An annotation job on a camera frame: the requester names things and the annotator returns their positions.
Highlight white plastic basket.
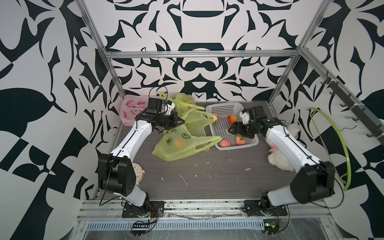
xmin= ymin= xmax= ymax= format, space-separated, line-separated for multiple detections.
xmin=205 ymin=101 xmax=260 ymax=151

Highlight green avocado plastic bag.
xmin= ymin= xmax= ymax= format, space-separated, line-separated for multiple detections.
xmin=152 ymin=109 xmax=223 ymax=161

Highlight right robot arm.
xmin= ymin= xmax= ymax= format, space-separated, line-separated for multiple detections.
xmin=228 ymin=107 xmax=336 ymax=209

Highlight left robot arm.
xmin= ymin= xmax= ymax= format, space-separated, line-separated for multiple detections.
xmin=97 ymin=98 xmax=185 ymax=212

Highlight pink peach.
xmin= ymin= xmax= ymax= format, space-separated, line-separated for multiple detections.
xmin=228 ymin=115 xmax=238 ymax=125
xmin=219 ymin=140 xmax=231 ymax=148

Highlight pink peach front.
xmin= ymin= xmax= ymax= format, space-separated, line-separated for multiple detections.
xmin=219 ymin=140 xmax=231 ymax=148

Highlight peach back basket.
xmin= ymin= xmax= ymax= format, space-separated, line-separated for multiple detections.
xmin=236 ymin=136 xmax=247 ymax=146

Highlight pink plastic bag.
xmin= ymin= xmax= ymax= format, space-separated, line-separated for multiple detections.
xmin=119 ymin=95 xmax=149 ymax=126

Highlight plush bunny toy pink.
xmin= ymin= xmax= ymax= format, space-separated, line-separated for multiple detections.
xmin=265 ymin=122 xmax=301 ymax=172

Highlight beige alarm clock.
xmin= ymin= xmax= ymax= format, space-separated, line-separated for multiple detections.
xmin=133 ymin=163 xmax=146 ymax=186

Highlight black hook rack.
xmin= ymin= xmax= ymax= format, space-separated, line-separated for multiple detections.
xmin=322 ymin=71 xmax=384 ymax=145

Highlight green hoop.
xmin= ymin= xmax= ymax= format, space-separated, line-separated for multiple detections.
xmin=307 ymin=108 xmax=352 ymax=192

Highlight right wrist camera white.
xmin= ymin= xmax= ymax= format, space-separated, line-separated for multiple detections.
xmin=241 ymin=109 xmax=250 ymax=125

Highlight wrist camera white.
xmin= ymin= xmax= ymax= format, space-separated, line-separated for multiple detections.
xmin=241 ymin=109 xmax=250 ymax=125
xmin=165 ymin=101 xmax=175 ymax=115

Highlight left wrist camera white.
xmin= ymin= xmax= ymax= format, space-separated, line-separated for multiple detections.
xmin=165 ymin=101 xmax=175 ymax=115

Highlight aluminium frame bar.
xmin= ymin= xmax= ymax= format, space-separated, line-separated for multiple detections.
xmin=105 ymin=50 xmax=298 ymax=59

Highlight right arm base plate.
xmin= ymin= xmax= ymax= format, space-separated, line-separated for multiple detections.
xmin=242 ymin=199 xmax=288 ymax=217

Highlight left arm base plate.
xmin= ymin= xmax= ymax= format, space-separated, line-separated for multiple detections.
xmin=122 ymin=201 xmax=165 ymax=219

